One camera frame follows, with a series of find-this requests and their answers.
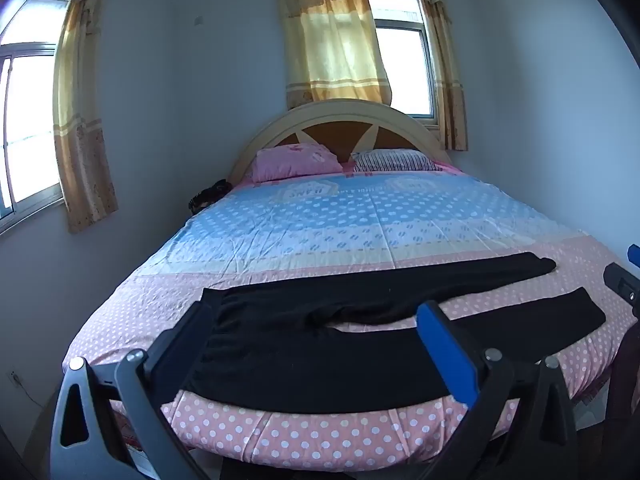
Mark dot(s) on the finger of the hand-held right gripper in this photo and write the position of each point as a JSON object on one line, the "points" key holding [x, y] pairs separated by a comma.
{"points": [[622, 285], [635, 257]]}

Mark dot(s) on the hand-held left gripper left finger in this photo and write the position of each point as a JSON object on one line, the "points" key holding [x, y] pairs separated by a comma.
{"points": [[190, 340]]}

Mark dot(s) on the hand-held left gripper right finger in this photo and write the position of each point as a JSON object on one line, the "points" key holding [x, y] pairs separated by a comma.
{"points": [[445, 350]]}

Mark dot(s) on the black pants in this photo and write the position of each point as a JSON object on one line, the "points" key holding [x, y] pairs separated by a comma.
{"points": [[325, 360]]}

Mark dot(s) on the dark cloth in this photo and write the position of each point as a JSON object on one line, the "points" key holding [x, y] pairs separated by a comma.
{"points": [[625, 390]]}

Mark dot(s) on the dark bag beside bed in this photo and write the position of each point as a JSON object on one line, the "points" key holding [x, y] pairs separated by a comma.
{"points": [[207, 197]]}

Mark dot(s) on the bed with polka-dot sheet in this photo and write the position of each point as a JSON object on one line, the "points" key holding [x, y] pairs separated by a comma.
{"points": [[350, 210]]}

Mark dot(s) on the striped pillow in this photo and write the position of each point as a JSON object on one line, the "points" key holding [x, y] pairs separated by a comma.
{"points": [[395, 160]]}

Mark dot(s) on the pink pillow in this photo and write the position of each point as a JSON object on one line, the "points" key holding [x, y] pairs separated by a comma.
{"points": [[295, 160]]}

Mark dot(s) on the arched wooden headboard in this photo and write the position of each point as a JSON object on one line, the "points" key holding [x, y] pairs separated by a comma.
{"points": [[330, 132]]}

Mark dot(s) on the yellow patterned curtain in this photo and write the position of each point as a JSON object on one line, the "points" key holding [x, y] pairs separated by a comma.
{"points": [[450, 85], [330, 35], [82, 110]]}

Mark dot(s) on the window behind headboard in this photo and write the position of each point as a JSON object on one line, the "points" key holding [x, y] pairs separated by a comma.
{"points": [[400, 70]]}

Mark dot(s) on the wall socket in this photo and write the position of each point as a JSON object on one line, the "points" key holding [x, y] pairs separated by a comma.
{"points": [[14, 376]]}

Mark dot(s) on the side wall window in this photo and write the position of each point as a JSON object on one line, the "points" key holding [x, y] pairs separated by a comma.
{"points": [[30, 135]]}

